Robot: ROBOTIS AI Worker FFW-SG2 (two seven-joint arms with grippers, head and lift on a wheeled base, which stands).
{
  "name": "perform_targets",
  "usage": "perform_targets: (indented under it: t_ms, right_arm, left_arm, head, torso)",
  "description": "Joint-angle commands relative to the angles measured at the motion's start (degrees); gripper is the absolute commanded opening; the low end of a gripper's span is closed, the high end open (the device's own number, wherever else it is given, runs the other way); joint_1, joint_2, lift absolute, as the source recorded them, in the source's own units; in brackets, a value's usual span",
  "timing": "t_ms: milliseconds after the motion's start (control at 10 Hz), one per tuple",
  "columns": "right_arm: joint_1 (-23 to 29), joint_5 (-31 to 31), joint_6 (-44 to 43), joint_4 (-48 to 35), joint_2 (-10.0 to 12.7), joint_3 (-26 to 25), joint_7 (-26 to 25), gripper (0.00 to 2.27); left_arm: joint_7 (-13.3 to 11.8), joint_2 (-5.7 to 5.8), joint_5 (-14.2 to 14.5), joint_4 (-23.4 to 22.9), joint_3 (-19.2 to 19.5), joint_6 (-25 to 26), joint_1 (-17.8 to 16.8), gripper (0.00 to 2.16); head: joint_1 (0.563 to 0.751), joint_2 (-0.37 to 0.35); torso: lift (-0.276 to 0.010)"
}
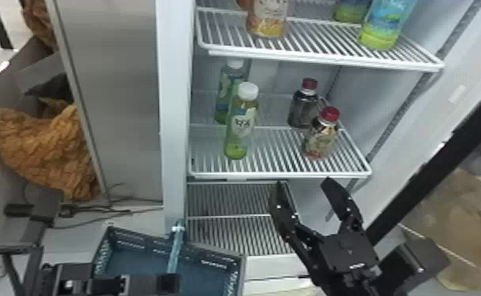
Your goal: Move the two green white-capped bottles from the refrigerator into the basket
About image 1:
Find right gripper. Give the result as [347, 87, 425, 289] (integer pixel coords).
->
[267, 177, 382, 287]

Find brown bottle with red cap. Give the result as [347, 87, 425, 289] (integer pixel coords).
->
[302, 105, 342, 161]

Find dark bottle with red cap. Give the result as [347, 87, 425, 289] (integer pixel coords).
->
[287, 76, 323, 131]

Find fridge door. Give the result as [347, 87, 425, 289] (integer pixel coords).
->
[324, 0, 481, 290]

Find blue basket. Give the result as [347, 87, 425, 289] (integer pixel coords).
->
[91, 219, 246, 296]

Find blue and green bottle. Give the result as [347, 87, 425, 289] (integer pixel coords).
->
[357, 0, 417, 52]

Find orange bottle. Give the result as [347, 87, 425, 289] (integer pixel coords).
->
[236, 0, 291, 39]

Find white fridge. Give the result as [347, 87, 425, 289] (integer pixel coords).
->
[45, 0, 481, 290]

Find orange blanket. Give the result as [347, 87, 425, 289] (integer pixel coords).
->
[0, 98, 99, 202]

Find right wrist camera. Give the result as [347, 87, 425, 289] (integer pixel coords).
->
[377, 237, 452, 296]

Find black cable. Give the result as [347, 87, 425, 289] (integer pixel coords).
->
[52, 194, 165, 230]

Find black metal frame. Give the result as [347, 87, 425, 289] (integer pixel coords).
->
[0, 187, 65, 296]

